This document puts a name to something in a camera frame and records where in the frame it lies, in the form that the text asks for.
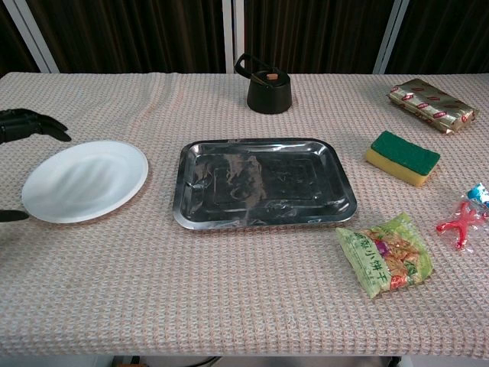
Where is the rectangular metal tray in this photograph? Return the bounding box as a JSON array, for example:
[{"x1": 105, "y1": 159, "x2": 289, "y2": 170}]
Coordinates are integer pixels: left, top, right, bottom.
[{"x1": 172, "y1": 137, "x2": 358, "y2": 231}]

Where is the white round plate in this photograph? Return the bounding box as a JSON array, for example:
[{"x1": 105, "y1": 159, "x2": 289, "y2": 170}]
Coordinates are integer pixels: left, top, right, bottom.
[{"x1": 21, "y1": 140, "x2": 150, "y2": 225}]

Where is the yellow sponge with green pad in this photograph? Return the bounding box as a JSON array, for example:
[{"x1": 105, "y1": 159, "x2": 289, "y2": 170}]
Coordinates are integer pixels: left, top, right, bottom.
[{"x1": 364, "y1": 130, "x2": 442, "y2": 188}]

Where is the green noodle snack bag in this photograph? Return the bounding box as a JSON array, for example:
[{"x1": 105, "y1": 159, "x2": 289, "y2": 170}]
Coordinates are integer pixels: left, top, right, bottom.
[{"x1": 335, "y1": 212, "x2": 435, "y2": 300}]

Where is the white frame post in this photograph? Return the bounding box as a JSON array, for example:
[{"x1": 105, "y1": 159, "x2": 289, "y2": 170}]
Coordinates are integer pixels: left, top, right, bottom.
[
  {"x1": 373, "y1": 0, "x2": 410, "y2": 75},
  {"x1": 2, "y1": 0, "x2": 60, "y2": 74},
  {"x1": 220, "y1": 0, "x2": 246, "y2": 74}
]

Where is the red blue candy wrapper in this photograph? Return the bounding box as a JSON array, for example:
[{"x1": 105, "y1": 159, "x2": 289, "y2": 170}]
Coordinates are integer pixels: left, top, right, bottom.
[{"x1": 435, "y1": 182, "x2": 489, "y2": 255}]

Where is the beige waffle-weave tablecloth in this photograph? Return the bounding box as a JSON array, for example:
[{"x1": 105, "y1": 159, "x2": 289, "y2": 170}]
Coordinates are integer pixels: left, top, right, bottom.
[{"x1": 0, "y1": 71, "x2": 489, "y2": 360}]

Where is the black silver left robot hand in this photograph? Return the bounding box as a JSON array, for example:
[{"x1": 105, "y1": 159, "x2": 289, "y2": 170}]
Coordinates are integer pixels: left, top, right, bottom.
[{"x1": 0, "y1": 109, "x2": 73, "y2": 222}]

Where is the dark curtain panel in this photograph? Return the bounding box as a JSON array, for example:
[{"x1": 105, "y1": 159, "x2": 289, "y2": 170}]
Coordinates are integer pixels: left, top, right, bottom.
[
  {"x1": 24, "y1": 0, "x2": 227, "y2": 74},
  {"x1": 0, "y1": 3, "x2": 41, "y2": 77},
  {"x1": 243, "y1": 0, "x2": 400, "y2": 76},
  {"x1": 385, "y1": 0, "x2": 489, "y2": 76}
]

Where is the black kettle with handle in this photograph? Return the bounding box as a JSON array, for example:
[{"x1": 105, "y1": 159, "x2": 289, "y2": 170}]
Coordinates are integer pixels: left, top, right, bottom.
[{"x1": 233, "y1": 52, "x2": 294, "y2": 115}]

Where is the gold foil snack package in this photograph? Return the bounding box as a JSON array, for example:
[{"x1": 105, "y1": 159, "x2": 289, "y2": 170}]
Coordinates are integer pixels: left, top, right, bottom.
[{"x1": 386, "y1": 78, "x2": 479, "y2": 135}]

